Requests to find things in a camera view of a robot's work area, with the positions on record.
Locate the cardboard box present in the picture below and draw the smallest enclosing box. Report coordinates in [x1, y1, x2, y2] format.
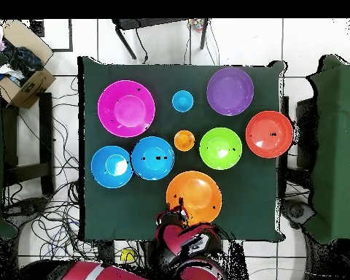
[0, 19, 57, 109]

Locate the green bowl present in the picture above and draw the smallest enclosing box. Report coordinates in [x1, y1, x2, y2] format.
[199, 127, 243, 171]

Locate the yellow ball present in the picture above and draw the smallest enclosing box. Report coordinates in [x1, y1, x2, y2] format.
[120, 248, 136, 263]

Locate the blue round bowl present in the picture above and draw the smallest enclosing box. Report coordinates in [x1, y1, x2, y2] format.
[90, 145, 134, 189]

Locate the black power adapter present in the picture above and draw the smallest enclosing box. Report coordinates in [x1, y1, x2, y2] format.
[98, 240, 115, 263]

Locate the black pedestal foot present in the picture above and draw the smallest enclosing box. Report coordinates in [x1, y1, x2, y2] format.
[280, 198, 316, 231]
[3, 196, 50, 226]

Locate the blue cone-shaped bowl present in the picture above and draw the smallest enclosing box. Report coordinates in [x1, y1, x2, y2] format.
[131, 136, 175, 181]

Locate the black chair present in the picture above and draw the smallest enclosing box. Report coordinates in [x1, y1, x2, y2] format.
[278, 96, 319, 202]

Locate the black metal frame table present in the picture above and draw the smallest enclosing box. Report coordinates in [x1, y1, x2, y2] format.
[112, 18, 210, 61]

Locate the orange cup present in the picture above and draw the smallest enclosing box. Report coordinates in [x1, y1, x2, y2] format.
[174, 130, 195, 152]

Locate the dark clothes pile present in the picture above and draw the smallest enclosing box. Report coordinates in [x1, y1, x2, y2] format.
[0, 37, 44, 86]

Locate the black bench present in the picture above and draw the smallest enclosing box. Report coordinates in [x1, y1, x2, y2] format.
[1, 92, 55, 195]

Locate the large red-orange bowl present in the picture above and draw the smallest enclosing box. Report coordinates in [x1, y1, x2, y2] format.
[245, 110, 294, 159]

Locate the blue cup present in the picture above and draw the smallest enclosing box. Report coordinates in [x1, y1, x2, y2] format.
[171, 90, 194, 113]

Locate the dark green table cloth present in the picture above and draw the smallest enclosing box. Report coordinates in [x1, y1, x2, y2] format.
[77, 56, 286, 242]

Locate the tangle of floor cables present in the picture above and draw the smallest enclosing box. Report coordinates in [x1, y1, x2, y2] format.
[1, 75, 145, 263]

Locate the large orange bowl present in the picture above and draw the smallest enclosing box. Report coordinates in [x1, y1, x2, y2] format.
[166, 171, 223, 228]

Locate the pink bowl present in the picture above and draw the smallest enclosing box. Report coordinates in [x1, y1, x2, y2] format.
[97, 79, 156, 138]

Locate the purple bowl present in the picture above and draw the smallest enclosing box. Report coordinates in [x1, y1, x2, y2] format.
[206, 66, 254, 117]

